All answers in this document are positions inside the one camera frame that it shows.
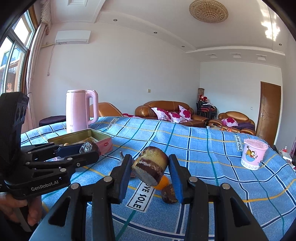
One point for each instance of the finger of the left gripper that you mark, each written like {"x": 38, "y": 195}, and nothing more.
{"x": 50, "y": 150}
{"x": 40, "y": 169}

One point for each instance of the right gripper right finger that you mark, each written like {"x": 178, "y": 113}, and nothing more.
{"x": 232, "y": 219}

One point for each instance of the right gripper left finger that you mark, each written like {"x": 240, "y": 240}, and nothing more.
{"x": 66, "y": 220}

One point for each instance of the dark purple mangosteen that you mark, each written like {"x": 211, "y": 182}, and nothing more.
{"x": 89, "y": 147}

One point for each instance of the dark round stool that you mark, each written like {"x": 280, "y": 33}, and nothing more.
{"x": 52, "y": 119}

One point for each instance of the pink metal tin box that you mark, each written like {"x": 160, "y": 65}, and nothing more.
{"x": 103, "y": 141}

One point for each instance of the pink curtain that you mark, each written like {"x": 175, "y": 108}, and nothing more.
{"x": 32, "y": 69}

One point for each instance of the brown date fruit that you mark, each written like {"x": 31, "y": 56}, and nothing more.
{"x": 168, "y": 194}

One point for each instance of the pink electric kettle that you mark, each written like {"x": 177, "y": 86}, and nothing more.
{"x": 81, "y": 109}

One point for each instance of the brown leather armchair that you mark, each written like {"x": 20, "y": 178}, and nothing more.
{"x": 108, "y": 109}

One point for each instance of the small orange on table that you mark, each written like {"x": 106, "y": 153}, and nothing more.
{"x": 163, "y": 183}

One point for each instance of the pink cartoon cup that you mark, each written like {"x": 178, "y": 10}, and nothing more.
{"x": 253, "y": 153}

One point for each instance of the brown leather long sofa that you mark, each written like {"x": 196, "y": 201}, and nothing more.
{"x": 145, "y": 111}

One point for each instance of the brown leather small sofa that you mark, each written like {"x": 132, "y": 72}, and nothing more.
{"x": 233, "y": 121}

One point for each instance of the stacked dark chairs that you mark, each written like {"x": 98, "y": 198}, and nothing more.
{"x": 204, "y": 107}

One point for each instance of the brown wooden door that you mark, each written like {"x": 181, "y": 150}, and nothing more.
{"x": 269, "y": 112}

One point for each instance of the gold ceiling lamp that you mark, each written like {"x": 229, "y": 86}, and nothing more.
{"x": 208, "y": 11}

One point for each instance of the white wall air conditioner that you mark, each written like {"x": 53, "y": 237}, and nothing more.
{"x": 72, "y": 37}

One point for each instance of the window with frame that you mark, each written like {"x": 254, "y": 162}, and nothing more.
{"x": 14, "y": 50}

